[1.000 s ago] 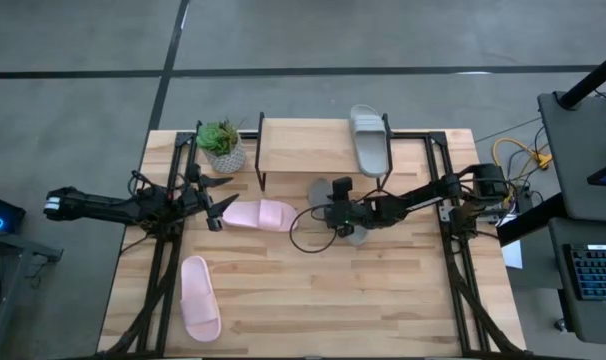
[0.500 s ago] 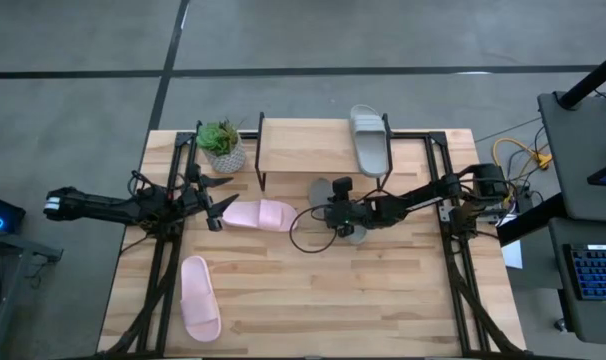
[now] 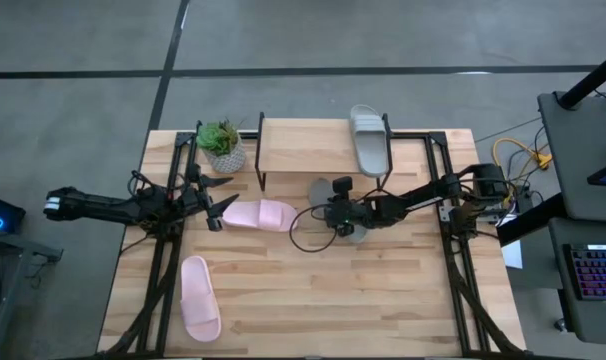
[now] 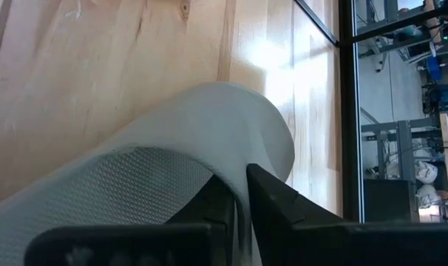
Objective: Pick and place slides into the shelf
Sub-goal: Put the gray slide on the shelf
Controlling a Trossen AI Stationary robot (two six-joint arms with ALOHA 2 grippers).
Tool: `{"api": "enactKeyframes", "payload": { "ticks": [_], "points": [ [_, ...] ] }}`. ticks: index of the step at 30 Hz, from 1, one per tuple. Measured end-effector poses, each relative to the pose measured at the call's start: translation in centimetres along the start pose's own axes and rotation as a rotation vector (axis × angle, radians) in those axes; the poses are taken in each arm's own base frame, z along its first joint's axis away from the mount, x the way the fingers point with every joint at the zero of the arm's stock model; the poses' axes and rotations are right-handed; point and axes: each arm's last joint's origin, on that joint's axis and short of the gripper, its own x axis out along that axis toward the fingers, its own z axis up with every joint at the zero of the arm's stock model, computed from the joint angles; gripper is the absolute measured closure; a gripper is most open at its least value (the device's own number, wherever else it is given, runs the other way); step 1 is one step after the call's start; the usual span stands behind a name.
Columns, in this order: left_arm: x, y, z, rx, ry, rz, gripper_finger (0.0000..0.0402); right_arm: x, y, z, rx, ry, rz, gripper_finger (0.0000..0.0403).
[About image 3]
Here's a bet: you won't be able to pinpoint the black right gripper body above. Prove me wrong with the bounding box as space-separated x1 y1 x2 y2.
325 194 371 238

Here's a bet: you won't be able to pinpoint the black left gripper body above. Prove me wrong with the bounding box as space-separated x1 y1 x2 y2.
179 180 225 233

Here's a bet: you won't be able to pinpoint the grey rubber slide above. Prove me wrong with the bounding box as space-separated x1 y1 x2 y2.
349 103 390 179
306 177 370 245

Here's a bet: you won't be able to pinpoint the pink rubber slide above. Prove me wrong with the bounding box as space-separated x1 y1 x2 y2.
221 198 300 234
179 255 223 344

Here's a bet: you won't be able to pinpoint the wooden shelf black metal legs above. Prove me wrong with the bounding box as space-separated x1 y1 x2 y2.
253 112 394 194

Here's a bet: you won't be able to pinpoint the white grey triangle-patterned pot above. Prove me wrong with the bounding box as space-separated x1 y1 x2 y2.
202 139 248 175

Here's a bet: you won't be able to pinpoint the green artificial succulent plant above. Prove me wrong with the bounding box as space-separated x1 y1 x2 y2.
196 118 242 156

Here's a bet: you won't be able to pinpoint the grey metal cart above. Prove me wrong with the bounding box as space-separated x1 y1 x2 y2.
0 224 64 360

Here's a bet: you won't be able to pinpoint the white paper sheet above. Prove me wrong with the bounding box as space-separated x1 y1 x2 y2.
501 239 525 271

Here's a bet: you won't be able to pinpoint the black desk support bar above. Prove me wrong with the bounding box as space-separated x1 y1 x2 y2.
496 193 567 247

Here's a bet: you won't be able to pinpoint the black computer case blue light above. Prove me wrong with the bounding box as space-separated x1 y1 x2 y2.
0 192 27 236

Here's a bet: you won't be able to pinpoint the dark grey desk top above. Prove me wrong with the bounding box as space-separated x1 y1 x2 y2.
536 91 606 224

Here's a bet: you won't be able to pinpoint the black keyboard rainbow backlight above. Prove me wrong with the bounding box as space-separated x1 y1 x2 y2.
568 243 606 302

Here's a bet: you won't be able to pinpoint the dark grey keyboard desk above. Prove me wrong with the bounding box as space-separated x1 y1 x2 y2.
547 217 606 347

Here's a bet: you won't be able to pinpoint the black diagonal pole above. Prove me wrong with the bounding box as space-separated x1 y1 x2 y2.
557 47 606 110

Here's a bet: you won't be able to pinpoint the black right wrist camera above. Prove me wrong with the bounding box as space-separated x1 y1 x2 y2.
331 175 355 199

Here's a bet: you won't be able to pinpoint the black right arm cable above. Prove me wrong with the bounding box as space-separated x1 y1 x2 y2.
288 187 384 254

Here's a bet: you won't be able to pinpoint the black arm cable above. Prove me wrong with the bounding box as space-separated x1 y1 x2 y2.
126 169 157 200
288 187 384 254

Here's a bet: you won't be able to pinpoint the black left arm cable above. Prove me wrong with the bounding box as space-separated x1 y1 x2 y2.
126 169 157 200

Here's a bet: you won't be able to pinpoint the thin black floor cable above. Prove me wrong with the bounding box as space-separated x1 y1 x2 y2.
474 117 543 144

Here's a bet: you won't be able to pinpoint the yellow floor cable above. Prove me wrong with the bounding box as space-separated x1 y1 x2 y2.
491 137 553 201

